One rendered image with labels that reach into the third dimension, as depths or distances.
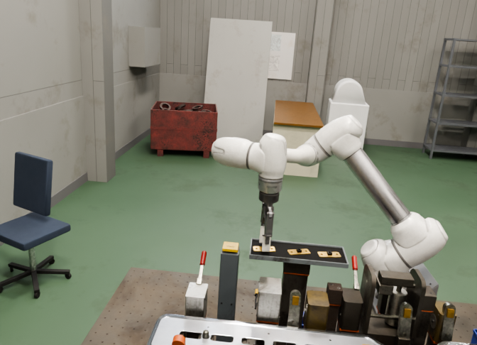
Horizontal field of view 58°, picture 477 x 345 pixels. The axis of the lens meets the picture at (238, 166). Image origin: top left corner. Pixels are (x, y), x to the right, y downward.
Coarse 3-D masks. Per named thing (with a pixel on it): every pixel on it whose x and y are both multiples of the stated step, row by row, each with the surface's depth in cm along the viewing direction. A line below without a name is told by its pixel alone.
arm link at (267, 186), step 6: (258, 180) 156; (264, 180) 153; (270, 180) 152; (276, 180) 152; (282, 180) 154; (258, 186) 157; (264, 186) 153; (270, 186) 153; (276, 186) 153; (264, 192) 156; (270, 192) 154; (276, 192) 154
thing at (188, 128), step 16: (160, 112) 659; (176, 112) 661; (192, 112) 663; (208, 112) 665; (160, 128) 666; (176, 128) 668; (192, 128) 670; (208, 128) 672; (160, 144) 674; (176, 144) 676; (192, 144) 678; (208, 144) 680
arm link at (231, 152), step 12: (216, 144) 158; (228, 144) 156; (240, 144) 155; (216, 156) 158; (228, 156) 155; (240, 156) 153; (288, 156) 179; (300, 156) 183; (312, 156) 193; (240, 168) 158
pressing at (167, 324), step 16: (160, 320) 146; (176, 320) 146; (192, 320) 147; (208, 320) 147; (224, 320) 147; (160, 336) 138; (240, 336) 140; (256, 336) 141; (272, 336) 141; (288, 336) 142; (304, 336) 142; (320, 336) 143; (336, 336) 143; (352, 336) 144; (368, 336) 144
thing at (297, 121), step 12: (276, 108) 722; (288, 108) 730; (300, 108) 738; (312, 108) 747; (276, 120) 619; (288, 120) 625; (300, 120) 631; (312, 120) 637; (276, 132) 614; (288, 132) 613; (300, 132) 611; (312, 132) 609; (288, 144) 618; (300, 144) 616; (288, 168) 628; (300, 168) 626; (312, 168) 625
